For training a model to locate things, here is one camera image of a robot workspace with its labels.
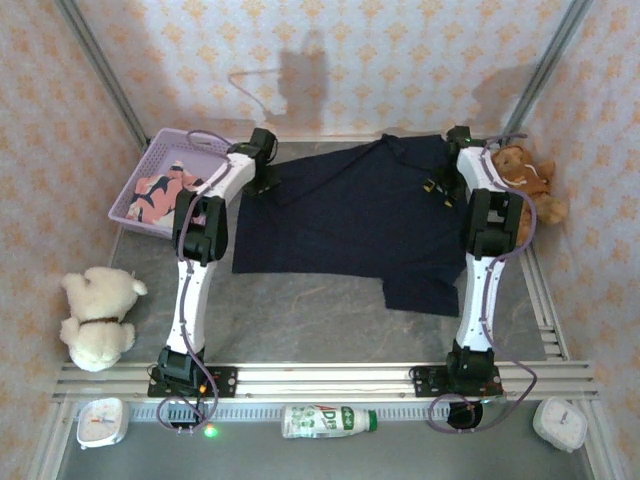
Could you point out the lilac plastic laundry basket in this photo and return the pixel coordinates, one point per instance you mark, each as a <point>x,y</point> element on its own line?
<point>160,150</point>

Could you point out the brown teddy bear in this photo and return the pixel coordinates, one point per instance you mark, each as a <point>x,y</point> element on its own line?
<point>535,180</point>

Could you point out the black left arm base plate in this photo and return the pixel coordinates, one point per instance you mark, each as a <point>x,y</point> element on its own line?
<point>225,380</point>

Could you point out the navy blue shirt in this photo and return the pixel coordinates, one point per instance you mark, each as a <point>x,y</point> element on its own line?
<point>350,215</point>

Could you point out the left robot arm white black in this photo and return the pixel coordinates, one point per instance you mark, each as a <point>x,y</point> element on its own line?
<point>192,300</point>

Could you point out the white green plastic bottle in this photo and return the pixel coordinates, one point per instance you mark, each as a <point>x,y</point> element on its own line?
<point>320,421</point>

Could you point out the aluminium frame post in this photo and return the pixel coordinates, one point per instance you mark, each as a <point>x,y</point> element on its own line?
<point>546,70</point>
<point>105,70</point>

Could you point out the pink floral garment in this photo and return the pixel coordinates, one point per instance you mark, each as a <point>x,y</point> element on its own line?
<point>150,200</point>

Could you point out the white clock red hands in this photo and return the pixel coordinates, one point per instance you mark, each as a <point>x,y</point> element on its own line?
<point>101,422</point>

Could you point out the aluminium mounting rail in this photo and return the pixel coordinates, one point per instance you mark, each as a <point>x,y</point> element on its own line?
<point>325,380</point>

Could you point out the aluminium frame leg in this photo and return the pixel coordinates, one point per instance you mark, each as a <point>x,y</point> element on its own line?
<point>47,445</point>
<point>602,440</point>

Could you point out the white clock grey hands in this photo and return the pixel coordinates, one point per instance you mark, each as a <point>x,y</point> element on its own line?
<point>560,424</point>

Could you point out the aluminium back rail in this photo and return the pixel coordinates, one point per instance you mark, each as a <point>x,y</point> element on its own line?
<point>325,139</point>

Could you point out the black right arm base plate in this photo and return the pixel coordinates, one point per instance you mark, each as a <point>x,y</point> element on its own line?
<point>422,380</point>

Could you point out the white plush bear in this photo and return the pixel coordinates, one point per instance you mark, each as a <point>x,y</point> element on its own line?
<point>100,310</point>

